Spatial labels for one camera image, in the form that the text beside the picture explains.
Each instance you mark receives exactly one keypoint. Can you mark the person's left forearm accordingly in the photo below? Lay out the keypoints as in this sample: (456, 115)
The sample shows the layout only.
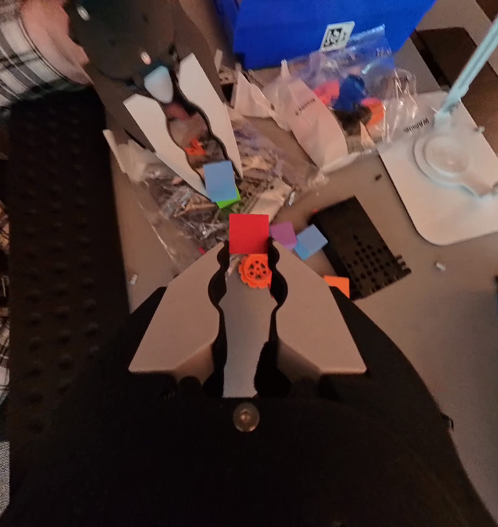
(18, 58)

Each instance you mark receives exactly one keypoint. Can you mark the grey desk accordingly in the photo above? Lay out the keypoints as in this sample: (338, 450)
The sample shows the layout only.
(447, 329)

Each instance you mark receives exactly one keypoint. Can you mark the white label wheels bag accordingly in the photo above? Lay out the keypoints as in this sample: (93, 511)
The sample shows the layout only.
(331, 107)

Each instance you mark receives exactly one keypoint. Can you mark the blue plastic bin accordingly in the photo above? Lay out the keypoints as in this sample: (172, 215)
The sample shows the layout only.
(315, 29)

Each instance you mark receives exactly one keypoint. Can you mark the clear bag with orange gear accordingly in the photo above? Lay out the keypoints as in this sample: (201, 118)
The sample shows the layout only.
(142, 177)

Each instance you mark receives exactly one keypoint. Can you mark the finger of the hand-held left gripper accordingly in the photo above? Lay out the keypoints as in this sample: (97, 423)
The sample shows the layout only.
(208, 115)
(154, 123)

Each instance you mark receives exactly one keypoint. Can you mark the orange plastic gear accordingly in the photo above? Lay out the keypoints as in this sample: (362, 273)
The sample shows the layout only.
(256, 270)

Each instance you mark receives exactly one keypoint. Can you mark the black studded baseplate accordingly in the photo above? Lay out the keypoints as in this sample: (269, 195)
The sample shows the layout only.
(59, 288)

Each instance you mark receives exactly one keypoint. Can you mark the clear empty plastic bag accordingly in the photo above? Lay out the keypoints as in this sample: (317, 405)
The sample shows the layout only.
(418, 123)

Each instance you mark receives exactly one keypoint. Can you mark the white book stand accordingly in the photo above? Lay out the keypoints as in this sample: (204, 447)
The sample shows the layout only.
(455, 177)

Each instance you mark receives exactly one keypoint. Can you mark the purple foam cube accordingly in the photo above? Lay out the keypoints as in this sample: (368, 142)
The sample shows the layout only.
(284, 235)

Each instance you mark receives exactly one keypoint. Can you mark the green foam cube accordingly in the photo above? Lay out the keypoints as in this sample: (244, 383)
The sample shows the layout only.
(227, 199)

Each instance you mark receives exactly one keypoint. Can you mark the red foam cube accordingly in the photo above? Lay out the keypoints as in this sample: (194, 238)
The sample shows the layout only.
(249, 233)

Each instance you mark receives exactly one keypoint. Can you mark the light blue foam cube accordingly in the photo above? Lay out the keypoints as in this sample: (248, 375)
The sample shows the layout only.
(311, 241)

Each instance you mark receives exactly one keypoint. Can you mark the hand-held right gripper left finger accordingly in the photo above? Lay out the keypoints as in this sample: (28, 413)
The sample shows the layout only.
(175, 338)

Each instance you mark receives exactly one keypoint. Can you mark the orange foam cube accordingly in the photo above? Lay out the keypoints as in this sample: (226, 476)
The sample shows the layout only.
(337, 286)

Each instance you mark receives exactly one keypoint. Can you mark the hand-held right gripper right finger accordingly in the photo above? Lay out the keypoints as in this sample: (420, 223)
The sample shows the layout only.
(319, 338)

